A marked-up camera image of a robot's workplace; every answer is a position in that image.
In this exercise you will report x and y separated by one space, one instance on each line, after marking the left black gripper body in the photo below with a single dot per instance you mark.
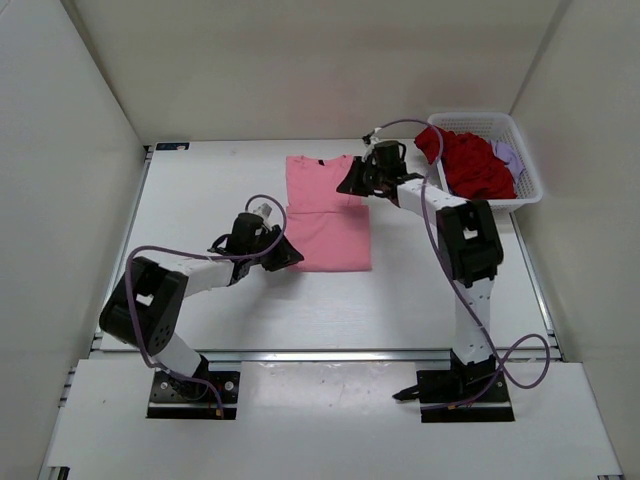
267 234

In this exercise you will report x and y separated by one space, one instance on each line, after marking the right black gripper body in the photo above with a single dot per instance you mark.
375 175

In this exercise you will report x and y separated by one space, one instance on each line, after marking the pink t shirt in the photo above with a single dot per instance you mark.
331 230

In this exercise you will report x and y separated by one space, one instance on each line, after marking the red t shirt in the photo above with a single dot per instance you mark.
434 143

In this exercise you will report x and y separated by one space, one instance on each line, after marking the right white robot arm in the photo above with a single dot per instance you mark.
463 234

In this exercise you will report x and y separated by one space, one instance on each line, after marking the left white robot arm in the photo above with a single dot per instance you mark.
144 307

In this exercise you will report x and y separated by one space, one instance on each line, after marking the lavender t shirt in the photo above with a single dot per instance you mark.
480 169

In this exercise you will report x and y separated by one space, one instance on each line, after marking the white plastic basket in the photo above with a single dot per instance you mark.
501 134

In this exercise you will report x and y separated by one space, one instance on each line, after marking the blue table label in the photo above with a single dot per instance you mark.
172 146

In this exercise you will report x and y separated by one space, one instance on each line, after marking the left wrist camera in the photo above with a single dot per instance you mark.
263 210

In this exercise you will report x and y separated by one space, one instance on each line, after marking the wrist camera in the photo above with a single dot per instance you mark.
263 210
372 136

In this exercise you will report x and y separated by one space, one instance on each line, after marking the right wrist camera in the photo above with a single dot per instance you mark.
372 136

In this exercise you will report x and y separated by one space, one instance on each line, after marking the aluminium rail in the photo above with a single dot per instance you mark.
324 356

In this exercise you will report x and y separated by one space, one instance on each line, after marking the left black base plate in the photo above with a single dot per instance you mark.
169 399

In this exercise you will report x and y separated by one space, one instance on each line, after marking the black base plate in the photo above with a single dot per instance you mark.
169 399
464 393

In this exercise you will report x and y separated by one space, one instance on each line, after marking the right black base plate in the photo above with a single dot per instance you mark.
464 393

